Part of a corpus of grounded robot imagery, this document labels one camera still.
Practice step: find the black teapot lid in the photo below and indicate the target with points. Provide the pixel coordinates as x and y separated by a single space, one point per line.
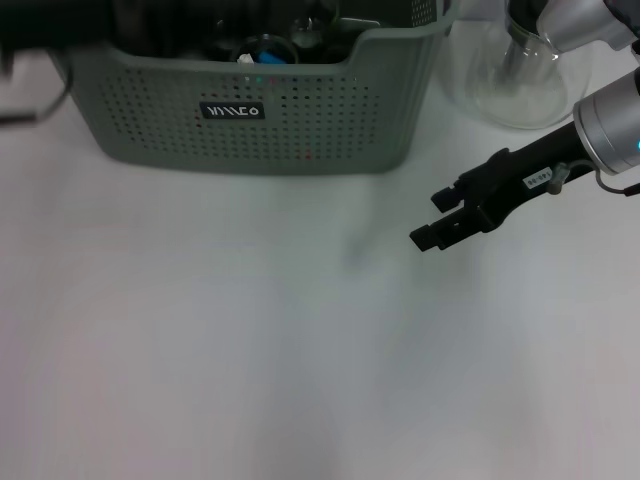
525 15

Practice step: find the grey perforated storage basket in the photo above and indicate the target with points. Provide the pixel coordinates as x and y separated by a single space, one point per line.
350 125

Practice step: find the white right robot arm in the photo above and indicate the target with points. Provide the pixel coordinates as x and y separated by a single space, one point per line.
610 130

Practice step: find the blue square toy plate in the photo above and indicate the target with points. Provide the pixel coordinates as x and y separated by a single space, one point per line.
270 58

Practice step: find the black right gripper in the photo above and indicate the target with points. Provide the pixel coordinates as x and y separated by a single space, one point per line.
525 180

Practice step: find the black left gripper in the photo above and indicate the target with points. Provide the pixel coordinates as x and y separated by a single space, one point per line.
75 22

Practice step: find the clear glass teapot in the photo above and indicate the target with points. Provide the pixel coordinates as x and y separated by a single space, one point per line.
480 75

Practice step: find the steel teapot infuser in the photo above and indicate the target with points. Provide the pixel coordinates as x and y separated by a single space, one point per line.
520 62

